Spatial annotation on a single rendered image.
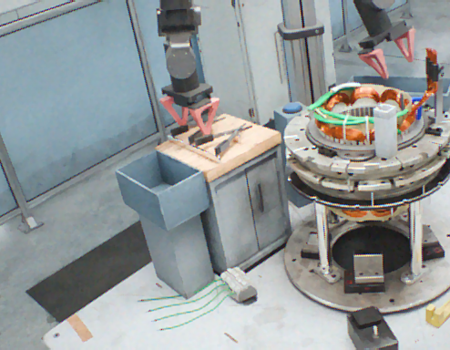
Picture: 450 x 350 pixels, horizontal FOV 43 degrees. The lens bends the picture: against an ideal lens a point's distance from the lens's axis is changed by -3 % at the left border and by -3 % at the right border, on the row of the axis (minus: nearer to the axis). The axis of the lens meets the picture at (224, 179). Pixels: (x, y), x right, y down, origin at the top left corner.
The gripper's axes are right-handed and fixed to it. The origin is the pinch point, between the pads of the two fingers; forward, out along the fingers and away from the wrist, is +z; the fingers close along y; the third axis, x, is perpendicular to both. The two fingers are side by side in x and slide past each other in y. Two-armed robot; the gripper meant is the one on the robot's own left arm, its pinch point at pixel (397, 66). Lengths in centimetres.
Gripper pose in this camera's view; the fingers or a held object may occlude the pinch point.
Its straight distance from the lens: 139.4
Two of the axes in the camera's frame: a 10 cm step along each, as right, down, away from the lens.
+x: -3.5, -0.9, 9.3
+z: 4.7, 8.4, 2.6
